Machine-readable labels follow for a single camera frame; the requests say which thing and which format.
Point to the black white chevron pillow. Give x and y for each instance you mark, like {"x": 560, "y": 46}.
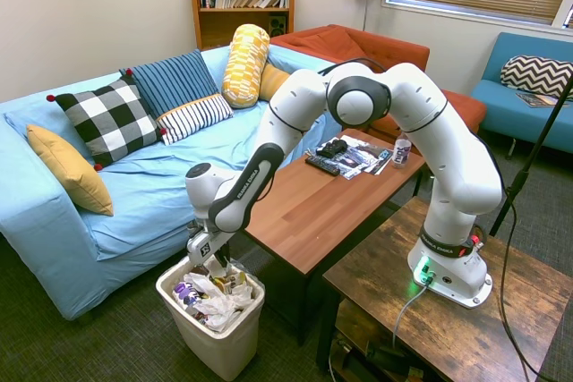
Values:
{"x": 532, "y": 71}

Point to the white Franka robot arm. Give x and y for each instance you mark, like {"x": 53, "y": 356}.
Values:
{"x": 461, "y": 176}

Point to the magazine on teal sofa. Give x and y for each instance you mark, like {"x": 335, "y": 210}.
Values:
{"x": 537, "y": 99}

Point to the rustic wooden robot table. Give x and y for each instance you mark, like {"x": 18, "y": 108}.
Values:
{"x": 447, "y": 337}

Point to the black white checkered pillow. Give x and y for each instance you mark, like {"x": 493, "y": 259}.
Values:
{"x": 107, "y": 120}

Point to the mustard striped pillow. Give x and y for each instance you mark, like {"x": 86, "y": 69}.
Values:
{"x": 271, "y": 82}

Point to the black game controller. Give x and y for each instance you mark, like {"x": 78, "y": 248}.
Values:
{"x": 332, "y": 148}

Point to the black speaker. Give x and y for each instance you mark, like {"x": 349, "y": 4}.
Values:
{"x": 277, "y": 25}

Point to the orange sofa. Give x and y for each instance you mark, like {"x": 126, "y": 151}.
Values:
{"x": 358, "y": 44}

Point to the purple snack wrapper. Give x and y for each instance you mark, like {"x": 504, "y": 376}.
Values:
{"x": 185, "y": 293}

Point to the black device under table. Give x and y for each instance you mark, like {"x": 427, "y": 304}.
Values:
{"x": 385, "y": 355}

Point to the yellow patterned bolster pillow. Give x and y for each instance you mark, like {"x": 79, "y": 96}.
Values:
{"x": 244, "y": 66}

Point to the white crumpled plastic bag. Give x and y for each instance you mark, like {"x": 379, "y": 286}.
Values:
{"x": 224, "y": 306}

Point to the black TV remote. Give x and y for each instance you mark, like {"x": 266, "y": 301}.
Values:
{"x": 322, "y": 166}

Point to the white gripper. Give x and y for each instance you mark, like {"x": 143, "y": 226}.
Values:
{"x": 203, "y": 248}

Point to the white navy striped pillow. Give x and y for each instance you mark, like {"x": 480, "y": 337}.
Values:
{"x": 194, "y": 118}

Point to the plain mustard pillow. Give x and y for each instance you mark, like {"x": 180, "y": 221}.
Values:
{"x": 71, "y": 172}

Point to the light blue sofa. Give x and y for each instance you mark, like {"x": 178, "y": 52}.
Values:
{"x": 156, "y": 185}

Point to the beige plastic trash bin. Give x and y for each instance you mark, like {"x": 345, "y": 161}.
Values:
{"x": 224, "y": 350}

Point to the clear purple label bottle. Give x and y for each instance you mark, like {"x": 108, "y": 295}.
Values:
{"x": 402, "y": 154}

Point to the glossy magazine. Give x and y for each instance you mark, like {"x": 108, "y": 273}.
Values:
{"x": 356, "y": 158}

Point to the blue striped pillow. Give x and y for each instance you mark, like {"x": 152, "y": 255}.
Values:
{"x": 172, "y": 80}

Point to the black tripod stand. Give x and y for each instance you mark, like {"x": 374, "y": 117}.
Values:
{"x": 519, "y": 180}

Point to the teal sofa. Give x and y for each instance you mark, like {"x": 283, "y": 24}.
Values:
{"x": 506, "y": 113}

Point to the red-brown wooden coffee table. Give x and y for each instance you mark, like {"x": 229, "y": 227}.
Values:
{"x": 304, "y": 216}

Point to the small booklet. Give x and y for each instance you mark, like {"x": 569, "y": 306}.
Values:
{"x": 380, "y": 160}

